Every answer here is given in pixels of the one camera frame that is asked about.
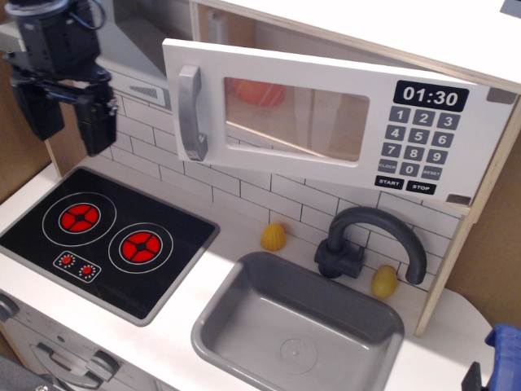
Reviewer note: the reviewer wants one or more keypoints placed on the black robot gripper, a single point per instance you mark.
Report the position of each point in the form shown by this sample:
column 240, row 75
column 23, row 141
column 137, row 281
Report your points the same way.
column 63, row 45

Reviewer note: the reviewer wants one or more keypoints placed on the grey microwave door handle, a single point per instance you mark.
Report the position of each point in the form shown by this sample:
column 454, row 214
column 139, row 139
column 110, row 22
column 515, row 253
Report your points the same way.
column 189, row 85

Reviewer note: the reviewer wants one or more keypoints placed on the white toy microwave door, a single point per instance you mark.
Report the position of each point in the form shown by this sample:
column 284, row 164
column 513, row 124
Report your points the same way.
column 363, row 125

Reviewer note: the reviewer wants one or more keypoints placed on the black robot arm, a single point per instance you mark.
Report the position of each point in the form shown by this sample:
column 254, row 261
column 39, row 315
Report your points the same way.
column 69, row 84

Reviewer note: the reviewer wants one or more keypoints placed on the red toy food in microwave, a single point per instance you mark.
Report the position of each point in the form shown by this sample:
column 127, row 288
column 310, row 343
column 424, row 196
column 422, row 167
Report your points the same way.
column 260, row 94

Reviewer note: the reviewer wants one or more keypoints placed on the wooden microwave cabinet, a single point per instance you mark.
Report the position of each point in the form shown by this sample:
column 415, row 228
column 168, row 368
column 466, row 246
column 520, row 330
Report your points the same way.
column 472, row 40

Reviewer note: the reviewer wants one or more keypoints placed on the black toy stovetop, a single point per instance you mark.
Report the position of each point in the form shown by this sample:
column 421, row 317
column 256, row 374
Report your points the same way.
column 111, row 244

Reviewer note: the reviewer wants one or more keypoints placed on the grey oven knob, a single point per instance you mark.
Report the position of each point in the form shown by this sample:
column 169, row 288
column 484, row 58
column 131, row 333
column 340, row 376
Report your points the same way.
column 8, row 308

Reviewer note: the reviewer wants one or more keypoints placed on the yellow ridged toy lemon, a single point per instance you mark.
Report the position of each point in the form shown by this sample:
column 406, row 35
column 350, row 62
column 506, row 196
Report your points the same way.
column 273, row 237

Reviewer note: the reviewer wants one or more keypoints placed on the grey toy oven door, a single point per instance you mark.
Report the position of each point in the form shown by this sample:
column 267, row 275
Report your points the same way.
column 72, row 361

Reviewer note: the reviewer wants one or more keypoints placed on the grey fabric object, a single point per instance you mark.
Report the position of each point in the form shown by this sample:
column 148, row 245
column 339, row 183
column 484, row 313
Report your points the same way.
column 15, row 377

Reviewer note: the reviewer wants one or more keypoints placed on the grey plastic sink basin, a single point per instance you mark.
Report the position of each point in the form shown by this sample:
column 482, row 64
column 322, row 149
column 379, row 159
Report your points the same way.
column 278, row 326

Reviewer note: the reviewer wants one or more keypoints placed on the yellow smooth toy potato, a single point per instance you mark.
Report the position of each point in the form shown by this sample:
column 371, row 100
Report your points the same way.
column 384, row 282

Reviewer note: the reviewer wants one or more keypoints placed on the black clamp object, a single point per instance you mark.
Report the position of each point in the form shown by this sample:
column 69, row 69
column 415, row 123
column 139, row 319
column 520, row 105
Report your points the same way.
column 472, row 380

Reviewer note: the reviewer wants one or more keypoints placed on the blue plastic object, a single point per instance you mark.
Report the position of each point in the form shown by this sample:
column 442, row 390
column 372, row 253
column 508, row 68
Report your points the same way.
column 505, row 339

